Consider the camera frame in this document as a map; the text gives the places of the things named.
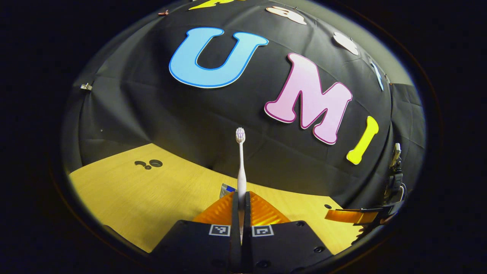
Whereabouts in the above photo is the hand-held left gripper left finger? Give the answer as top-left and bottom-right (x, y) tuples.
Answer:
(152, 191), (241, 274)

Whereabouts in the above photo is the wooden desktop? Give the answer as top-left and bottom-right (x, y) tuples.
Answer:
(68, 143), (362, 255)

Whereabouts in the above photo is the white toothbrush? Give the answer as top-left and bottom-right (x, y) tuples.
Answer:
(235, 127), (248, 244)

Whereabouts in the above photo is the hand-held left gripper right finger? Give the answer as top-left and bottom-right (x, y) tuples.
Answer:
(243, 191), (333, 274)

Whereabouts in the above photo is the black backdrop cloth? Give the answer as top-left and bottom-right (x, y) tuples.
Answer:
(61, 0), (427, 213)

